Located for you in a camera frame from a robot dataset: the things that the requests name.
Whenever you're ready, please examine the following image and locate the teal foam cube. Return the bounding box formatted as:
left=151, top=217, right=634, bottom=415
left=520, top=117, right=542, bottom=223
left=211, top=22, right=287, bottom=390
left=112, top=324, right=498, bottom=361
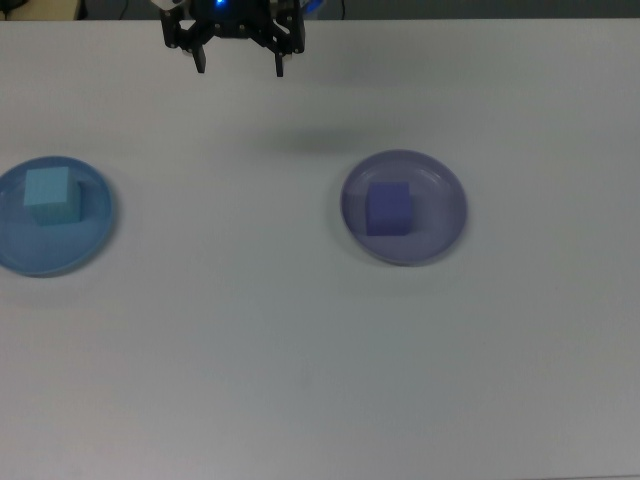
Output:
left=23, top=167, right=83, bottom=227

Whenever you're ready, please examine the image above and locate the purple plastic plate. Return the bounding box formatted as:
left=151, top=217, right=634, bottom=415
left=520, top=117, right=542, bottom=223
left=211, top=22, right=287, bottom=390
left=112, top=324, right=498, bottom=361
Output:
left=339, top=148, right=470, bottom=266

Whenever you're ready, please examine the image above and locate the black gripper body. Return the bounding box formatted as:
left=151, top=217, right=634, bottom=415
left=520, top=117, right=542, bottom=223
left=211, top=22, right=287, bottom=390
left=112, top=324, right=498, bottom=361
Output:
left=192, top=0, right=274, bottom=39

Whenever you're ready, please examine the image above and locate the blue plastic plate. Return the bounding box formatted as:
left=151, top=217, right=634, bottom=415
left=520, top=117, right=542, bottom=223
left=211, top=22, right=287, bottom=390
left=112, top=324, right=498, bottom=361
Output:
left=0, top=155, right=120, bottom=278

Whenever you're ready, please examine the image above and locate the purple foam cube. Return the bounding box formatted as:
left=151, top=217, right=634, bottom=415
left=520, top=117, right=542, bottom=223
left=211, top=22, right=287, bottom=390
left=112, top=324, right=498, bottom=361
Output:
left=364, top=181, right=414, bottom=237

